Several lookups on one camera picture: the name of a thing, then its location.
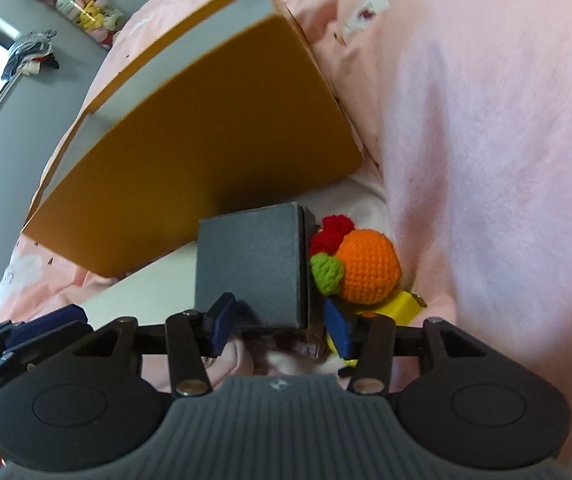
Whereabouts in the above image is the hanging grey striped cloth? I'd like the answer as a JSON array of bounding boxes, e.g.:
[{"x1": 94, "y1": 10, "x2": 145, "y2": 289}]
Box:
[{"x1": 1, "y1": 29, "x2": 60, "y2": 81}]

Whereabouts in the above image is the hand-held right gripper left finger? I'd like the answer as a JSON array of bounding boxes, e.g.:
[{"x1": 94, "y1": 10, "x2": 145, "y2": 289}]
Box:
[{"x1": 73, "y1": 292, "x2": 237, "y2": 398}]

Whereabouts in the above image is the orange cardboard box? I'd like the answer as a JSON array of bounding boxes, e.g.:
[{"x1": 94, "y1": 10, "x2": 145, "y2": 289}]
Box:
[{"x1": 20, "y1": 0, "x2": 364, "y2": 278}]

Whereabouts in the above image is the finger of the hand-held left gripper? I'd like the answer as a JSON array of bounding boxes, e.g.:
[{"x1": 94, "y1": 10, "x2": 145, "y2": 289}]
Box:
[{"x1": 0, "y1": 304, "x2": 89, "y2": 386}]

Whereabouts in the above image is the pink fluffy blanket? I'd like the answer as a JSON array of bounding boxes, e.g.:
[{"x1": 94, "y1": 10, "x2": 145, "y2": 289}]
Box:
[{"x1": 311, "y1": 0, "x2": 572, "y2": 401}]

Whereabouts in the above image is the crocheted orange fruit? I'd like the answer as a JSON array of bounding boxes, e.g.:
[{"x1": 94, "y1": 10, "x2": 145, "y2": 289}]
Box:
[{"x1": 310, "y1": 228, "x2": 402, "y2": 306}]

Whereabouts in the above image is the pink printed duvet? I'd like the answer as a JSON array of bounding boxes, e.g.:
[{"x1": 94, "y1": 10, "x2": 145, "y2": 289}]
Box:
[{"x1": 0, "y1": 0, "x2": 397, "y2": 376}]

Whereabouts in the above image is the red crocheted berry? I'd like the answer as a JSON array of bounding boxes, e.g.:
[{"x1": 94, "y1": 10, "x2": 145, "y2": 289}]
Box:
[{"x1": 308, "y1": 215, "x2": 356, "y2": 256}]

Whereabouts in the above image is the clear tube of plush toys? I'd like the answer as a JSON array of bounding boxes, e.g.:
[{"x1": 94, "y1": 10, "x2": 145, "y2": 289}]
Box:
[{"x1": 13, "y1": 0, "x2": 129, "y2": 51}]

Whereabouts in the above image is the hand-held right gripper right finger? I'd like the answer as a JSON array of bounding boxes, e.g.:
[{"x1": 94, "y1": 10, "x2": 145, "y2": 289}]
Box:
[{"x1": 323, "y1": 299, "x2": 489, "y2": 395}]

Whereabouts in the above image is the dark grey box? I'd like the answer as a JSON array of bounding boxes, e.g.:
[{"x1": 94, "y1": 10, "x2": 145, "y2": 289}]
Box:
[{"x1": 194, "y1": 201, "x2": 317, "y2": 331}]

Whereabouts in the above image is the yellow toy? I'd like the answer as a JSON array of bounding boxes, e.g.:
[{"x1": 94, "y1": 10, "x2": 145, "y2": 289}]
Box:
[{"x1": 326, "y1": 290, "x2": 427, "y2": 361}]

